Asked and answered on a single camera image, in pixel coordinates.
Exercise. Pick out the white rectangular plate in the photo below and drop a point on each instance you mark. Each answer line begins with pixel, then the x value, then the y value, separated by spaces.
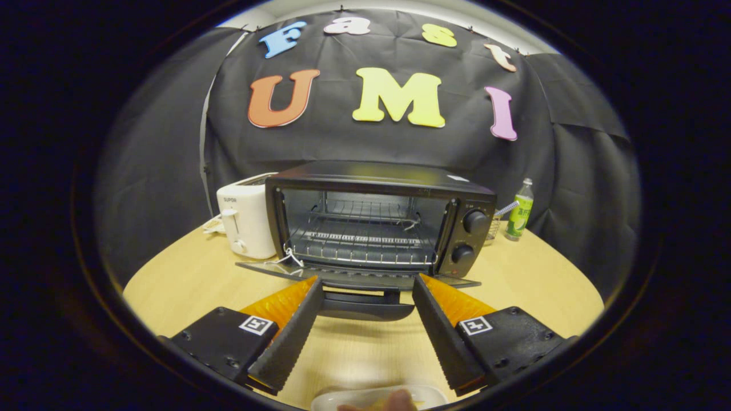
pixel 342 399

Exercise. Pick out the green label plastic bottle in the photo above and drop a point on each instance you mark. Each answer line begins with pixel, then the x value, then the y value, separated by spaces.
pixel 519 214

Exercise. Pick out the black toaster oven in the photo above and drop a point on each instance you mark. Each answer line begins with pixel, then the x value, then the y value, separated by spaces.
pixel 377 180

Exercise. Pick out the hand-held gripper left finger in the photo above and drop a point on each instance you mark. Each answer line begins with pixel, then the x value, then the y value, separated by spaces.
pixel 288 342

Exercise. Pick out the white slot toaster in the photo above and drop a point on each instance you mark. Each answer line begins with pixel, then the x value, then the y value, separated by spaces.
pixel 245 220

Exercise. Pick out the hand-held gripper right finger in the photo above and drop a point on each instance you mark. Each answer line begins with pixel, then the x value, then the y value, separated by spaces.
pixel 448 342

